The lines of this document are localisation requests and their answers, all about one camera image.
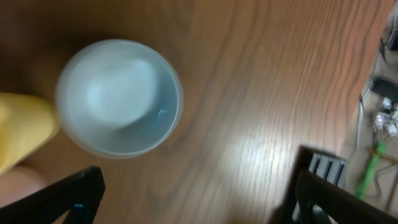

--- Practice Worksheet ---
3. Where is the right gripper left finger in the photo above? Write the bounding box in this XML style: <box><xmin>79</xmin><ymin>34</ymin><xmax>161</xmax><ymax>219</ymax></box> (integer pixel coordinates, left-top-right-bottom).
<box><xmin>1</xmin><ymin>166</ymin><xmax>106</xmax><ymax>223</ymax></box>

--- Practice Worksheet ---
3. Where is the yellow cup front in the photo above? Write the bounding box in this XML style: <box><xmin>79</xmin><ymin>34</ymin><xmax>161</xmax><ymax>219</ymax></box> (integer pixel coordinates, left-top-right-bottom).
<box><xmin>1</xmin><ymin>92</ymin><xmax>59</xmax><ymax>174</ymax></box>

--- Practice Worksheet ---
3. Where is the pink cup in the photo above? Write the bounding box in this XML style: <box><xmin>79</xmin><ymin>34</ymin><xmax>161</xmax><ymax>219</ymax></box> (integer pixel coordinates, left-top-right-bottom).
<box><xmin>1</xmin><ymin>166</ymin><xmax>48</xmax><ymax>207</ymax></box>

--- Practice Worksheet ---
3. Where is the light grey small bowl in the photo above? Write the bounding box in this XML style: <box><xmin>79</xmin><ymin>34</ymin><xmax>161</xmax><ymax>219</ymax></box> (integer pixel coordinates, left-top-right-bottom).
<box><xmin>57</xmin><ymin>39</ymin><xmax>183</xmax><ymax>159</ymax></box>

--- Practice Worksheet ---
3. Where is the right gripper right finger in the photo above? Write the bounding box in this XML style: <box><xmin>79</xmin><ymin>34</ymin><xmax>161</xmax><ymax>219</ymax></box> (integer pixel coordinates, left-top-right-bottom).
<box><xmin>295</xmin><ymin>170</ymin><xmax>397</xmax><ymax>224</ymax></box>

